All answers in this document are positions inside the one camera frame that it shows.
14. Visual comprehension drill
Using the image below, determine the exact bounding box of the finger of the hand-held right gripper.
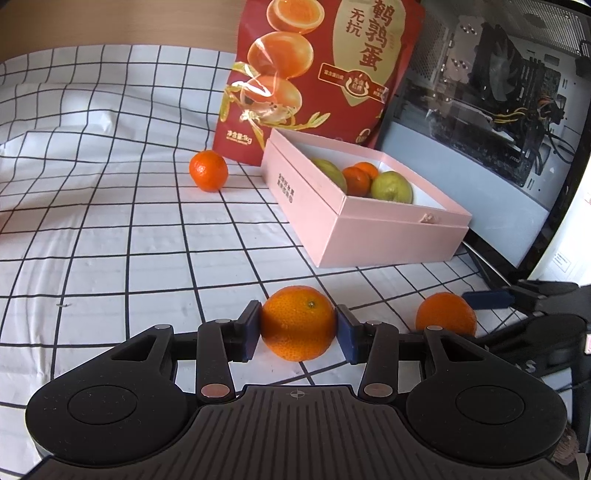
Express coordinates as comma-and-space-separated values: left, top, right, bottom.
462, 279, 591, 315
475, 318, 541, 355

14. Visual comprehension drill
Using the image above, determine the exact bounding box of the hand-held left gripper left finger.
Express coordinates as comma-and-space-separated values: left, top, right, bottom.
111, 300, 264, 402

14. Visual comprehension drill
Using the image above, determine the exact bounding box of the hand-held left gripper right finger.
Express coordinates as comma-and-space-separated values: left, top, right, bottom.
337, 304, 490, 404

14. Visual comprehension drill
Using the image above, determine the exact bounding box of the large mandarin orange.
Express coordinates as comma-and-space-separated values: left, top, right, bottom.
261, 286, 338, 362

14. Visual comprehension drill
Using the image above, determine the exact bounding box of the pink cardboard box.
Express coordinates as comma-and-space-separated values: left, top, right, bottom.
261, 128, 472, 268

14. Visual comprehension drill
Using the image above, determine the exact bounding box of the green pear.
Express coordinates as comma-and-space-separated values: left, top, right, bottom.
372, 171, 413, 204
310, 158, 348, 195

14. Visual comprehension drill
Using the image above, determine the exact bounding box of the glass-sided computer case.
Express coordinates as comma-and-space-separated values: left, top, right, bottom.
376, 0, 591, 282

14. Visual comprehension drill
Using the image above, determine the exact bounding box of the red printed food bag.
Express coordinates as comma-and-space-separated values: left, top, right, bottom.
213, 0, 426, 168

